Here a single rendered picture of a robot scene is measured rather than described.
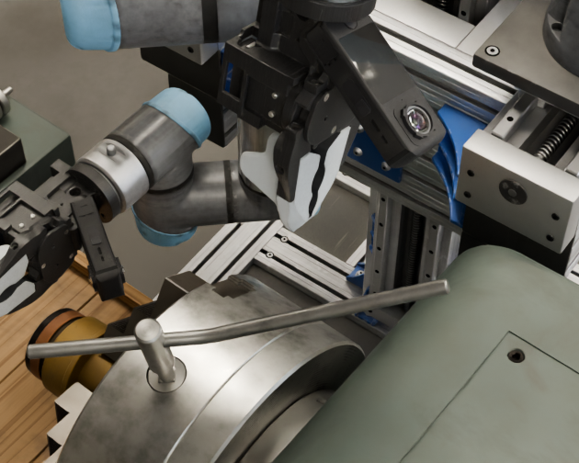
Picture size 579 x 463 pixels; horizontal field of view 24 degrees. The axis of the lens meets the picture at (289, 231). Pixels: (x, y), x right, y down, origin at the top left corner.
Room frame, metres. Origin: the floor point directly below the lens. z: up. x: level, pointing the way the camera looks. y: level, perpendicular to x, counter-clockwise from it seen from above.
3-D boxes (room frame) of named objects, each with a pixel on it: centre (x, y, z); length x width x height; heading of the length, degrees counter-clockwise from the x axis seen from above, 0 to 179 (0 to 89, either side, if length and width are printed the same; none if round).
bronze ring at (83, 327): (0.71, 0.20, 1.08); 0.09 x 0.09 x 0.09; 52
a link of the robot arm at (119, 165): (0.95, 0.20, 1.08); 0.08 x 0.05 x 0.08; 52
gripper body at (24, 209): (0.89, 0.25, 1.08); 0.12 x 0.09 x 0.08; 142
